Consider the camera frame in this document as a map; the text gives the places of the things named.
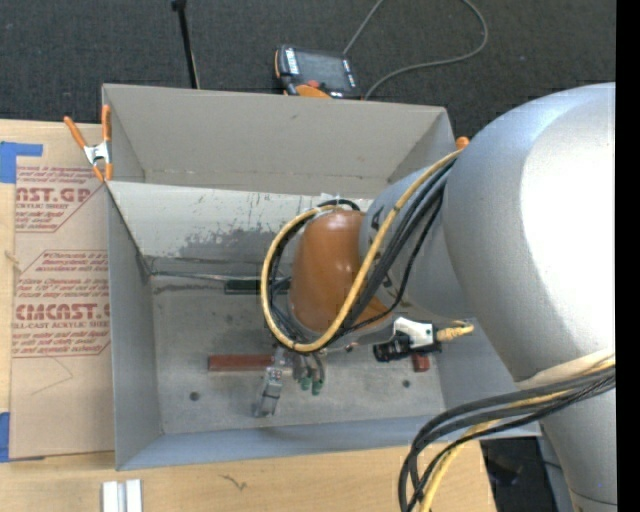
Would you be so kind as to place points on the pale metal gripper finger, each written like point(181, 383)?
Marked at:
point(261, 404)
point(274, 376)

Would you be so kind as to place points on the red-brown flat block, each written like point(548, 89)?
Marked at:
point(421, 362)
point(237, 362)

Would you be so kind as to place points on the grey metal bin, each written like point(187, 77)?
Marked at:
point(200, 320)

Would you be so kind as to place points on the brown cardboard board red print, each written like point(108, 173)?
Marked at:
point(60, 280)

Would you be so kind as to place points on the black cylinder on white bracket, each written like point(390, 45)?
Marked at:
point(407, 337)

